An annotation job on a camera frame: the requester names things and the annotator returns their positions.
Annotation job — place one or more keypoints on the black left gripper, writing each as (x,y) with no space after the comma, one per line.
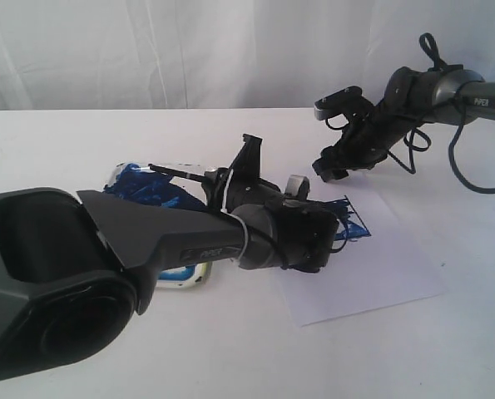
(283,232)

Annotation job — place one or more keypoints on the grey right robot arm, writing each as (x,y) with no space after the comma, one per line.
(454,96)

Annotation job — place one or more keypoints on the white tray with blue paint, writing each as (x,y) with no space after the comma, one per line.
(137,183)

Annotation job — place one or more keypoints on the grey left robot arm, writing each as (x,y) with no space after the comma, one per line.
(74,269)

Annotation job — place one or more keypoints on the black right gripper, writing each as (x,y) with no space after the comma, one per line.
(365,142)

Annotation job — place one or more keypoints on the white backdrop curtain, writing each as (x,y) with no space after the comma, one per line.
(224,54)

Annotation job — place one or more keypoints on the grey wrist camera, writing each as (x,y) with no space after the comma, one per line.
(344,102)
(297,187)

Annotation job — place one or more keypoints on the white zip tie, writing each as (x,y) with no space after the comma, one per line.
(223,209)

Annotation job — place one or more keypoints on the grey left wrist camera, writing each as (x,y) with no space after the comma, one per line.
(297,187)

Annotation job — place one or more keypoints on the white paper with black square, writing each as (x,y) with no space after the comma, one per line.
(377,265)

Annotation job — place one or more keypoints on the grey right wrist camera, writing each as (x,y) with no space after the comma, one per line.
(344,102)

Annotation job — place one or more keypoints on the black paintbrush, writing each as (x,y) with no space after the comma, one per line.
(178,173)

